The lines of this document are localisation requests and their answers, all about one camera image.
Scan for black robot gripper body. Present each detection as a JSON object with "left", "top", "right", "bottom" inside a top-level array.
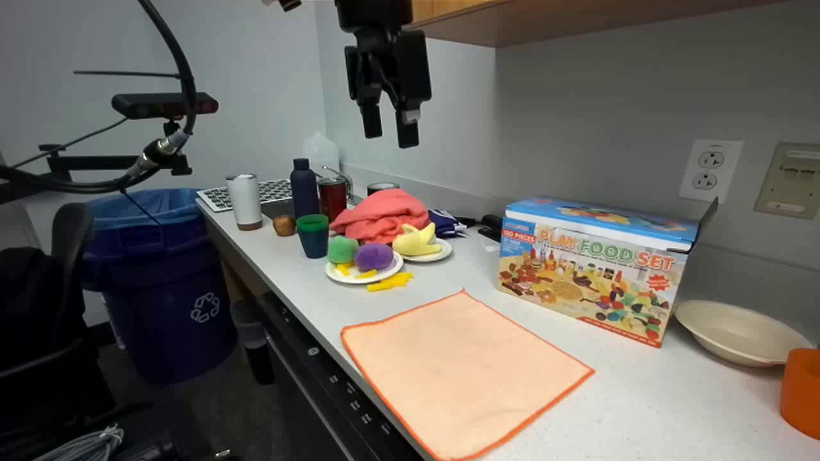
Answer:
[{"left": 334, "top": 0, "right": 432, "bottom": 109}]

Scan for orange microfibre towel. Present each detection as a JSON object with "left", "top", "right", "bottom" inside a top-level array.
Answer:
[{"left": 339, "top": 288, "right": 598, "bottom": 461}]

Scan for clear plastic jug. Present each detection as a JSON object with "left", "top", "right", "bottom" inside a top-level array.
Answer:
[{"left": 303, "top": 130, "right": 343, "bottom": 183}]

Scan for red cup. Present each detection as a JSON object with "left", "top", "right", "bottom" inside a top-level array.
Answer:
[{"left": 318, "top": 177, "right": 352, "bottom": 226}]

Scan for red crumpled cloth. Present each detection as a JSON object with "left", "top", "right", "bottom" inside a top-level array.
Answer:
[{"left": 328, "top": 186, "right": 432, "bottom": 247}]

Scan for dark blue bottle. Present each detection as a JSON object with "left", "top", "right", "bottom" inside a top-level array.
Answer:
[{"left": 287, "top": 155, "right": 321, "bottom": 222}]

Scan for navy blue cloth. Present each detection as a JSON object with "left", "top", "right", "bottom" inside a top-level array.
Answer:
[{"left": 427, "top": 206, "right": 468, "bottom": 240}]

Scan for yellow plush toy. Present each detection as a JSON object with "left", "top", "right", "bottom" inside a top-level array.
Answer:
[{"left": 391, "top": 222, "right": 445, "bottom": 259}]

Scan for small white plate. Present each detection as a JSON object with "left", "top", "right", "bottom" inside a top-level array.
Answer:
[{"left": 400, "top": 238, "right": 455, "bottom": 265}]

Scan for black stapler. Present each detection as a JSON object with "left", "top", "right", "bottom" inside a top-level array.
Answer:
[{"left": 475, "top": 212, "right": 508, "bottom": 242}]

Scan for green plastic cup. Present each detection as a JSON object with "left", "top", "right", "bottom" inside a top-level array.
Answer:
[{"left": 294, "top": 212, "right": 330, "bottom": 260}]

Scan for green plush pear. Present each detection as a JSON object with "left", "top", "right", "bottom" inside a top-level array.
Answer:
[{"left": 326, "top": 232, "right": 362, "bottom": 269}]

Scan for purple plush ball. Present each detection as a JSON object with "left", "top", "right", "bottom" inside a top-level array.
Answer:
[{"left": 353, "top": 240, "right": 395, "bottom": 273}]

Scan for white cylindrical cup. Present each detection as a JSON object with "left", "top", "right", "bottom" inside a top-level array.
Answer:
[{"left": 225, "top": 171, "right": 264, "bottom": 230}]

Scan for white paper plate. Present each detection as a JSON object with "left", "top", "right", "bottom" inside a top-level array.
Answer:
[{"left": 322, "top": 251, "right": 404, "bottom": 286}]

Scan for yellow crinkle toy fries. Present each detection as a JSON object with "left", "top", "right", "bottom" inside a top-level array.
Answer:
[{"left": 367, "top": 269, "right": 414, "bottom": 295}]

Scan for grey computer keyboard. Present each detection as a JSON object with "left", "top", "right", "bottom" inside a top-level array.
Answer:
[{"left": 195, "top": 177, "right": 296, "bottom": 215}]

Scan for blue play food box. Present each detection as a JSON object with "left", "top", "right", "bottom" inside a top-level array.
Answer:
[{"left": 494, "top": 196, "right": 721, "bottom": 350}]

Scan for blue recycling bin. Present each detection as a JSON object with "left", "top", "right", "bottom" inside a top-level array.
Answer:
[{"left": 81, "top": 186, "right": 237, "bottom": 386}]

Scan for clear plastic container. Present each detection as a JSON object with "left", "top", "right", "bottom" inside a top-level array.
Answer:
[{"left": 203, "top": 212, "right": 430, "bottom": 461}]

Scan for beige shallow bowl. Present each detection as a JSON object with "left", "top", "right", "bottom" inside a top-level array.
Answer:
[{"left": 672, "top": 296, "right": 815, "bottom": 368}]

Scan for black office chair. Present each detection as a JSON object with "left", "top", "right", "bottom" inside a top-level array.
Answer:
[{"left": 0, "top": 200, "right": 117, "bottom": 461}]

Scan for orange plastic cup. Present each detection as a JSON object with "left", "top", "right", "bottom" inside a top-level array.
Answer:
[{"left": 776, "top": 345, "right": 820, "bottom": 443}]

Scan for wooden wall cabinet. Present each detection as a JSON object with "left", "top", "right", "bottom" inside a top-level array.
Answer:
[{"left": 408, "top": 0, "right": 770, "bottom": 49}]

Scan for black stereo camera bar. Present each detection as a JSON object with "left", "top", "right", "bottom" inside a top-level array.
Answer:
[{"left": 109, "top": 90, "right": 221, "bottom": 121}]

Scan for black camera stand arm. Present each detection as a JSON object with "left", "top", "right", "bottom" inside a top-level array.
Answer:
[{"left": 0, "top": 118, "right": 195, "bottom": 206}]

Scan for white wall outlet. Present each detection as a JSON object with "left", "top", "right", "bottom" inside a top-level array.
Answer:
[{"left": 676, "top": 139, "right": 745, "bottom": 205}]

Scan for beige wall switch plate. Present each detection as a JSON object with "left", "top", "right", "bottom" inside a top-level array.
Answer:
[{"left": 754, "top": 140, "right": 820, "bottom": 222}]

